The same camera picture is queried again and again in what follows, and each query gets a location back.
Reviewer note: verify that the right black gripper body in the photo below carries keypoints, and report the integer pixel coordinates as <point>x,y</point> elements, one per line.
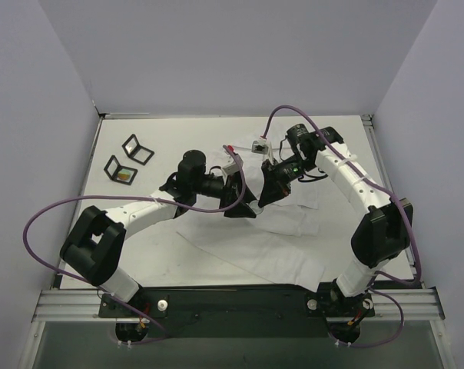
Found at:
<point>273,177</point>

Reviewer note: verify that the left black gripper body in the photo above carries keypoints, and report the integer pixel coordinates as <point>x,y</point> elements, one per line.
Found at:
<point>227,191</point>

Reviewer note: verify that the white garment shirt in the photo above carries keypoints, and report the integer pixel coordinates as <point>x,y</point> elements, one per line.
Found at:
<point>265,249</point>

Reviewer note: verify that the colourful painted round brooch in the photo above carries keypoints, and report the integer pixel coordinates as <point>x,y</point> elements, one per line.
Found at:
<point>123,176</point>

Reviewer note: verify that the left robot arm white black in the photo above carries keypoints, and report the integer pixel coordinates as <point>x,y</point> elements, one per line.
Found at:
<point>93,247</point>

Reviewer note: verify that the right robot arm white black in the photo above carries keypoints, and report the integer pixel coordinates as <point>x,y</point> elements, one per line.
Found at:
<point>381,234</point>

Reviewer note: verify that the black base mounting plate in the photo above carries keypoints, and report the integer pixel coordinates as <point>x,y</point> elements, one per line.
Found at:
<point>237,311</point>

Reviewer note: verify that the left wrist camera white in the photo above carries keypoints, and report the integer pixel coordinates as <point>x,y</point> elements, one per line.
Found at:
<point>232,166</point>

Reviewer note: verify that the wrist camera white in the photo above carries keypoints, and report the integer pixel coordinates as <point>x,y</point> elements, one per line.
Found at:
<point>232,166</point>
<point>262,146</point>

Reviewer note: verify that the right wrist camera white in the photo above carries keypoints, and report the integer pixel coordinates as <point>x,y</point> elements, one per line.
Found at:
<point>262,146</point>

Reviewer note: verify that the black frame stand upper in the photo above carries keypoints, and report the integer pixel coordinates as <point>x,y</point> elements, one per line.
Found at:
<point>135,151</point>

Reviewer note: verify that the black frame stand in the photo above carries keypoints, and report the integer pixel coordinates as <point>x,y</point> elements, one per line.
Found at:
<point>113,167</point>
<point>135,151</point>

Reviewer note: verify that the black frame stand lower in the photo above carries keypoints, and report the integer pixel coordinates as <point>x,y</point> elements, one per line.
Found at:
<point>113,167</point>

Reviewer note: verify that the aluminium front rail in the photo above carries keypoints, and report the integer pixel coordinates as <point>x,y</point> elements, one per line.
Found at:
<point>67,306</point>

